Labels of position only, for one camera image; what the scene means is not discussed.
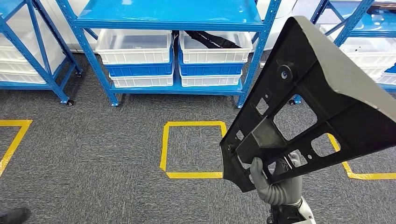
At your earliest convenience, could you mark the white plastic bin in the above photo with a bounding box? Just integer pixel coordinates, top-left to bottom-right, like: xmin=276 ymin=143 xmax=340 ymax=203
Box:
xmin=179 ymin=70 xmax=243 ymax=87
xmin=0 ymin=6 xmax=66 ymax=63
xmin=320 ymin=24 xmax=396 ymax=68
xmin=360 ymin=65 xmax=391 ymax=80
xmin=178 ymin=30 xmax=254 ymax=64
xmin=95 ymin=29 xmax=173 ymax=65
xmin=0 ymin=58 xmax=59 ymax=84
xmin=109 ymin=66 xmax=175 ymax=88

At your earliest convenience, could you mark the black long part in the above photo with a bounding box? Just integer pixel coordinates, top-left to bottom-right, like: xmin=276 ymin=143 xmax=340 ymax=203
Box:
xmin=185 ymin=30 xmax=242 ymax=49

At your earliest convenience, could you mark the black plastic plate frame part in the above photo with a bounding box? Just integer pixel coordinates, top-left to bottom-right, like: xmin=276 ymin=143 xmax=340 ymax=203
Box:
xmin=219 ymin=16 xmax=396 ymax=193

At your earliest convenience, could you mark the blue metal shelf rack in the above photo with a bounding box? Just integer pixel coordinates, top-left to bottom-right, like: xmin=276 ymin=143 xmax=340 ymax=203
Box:
xmin=0 ymin=0 xmax=84 ymax=107
xmin=289 ymin=0 xmax=396 ymax=106
xmin=56 ymin=0 xmax=282 ymax=109

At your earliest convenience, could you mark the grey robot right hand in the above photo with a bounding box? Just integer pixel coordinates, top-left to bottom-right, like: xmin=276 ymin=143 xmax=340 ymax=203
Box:
xmin=250 ymin=156 xmax=304 ymax=207

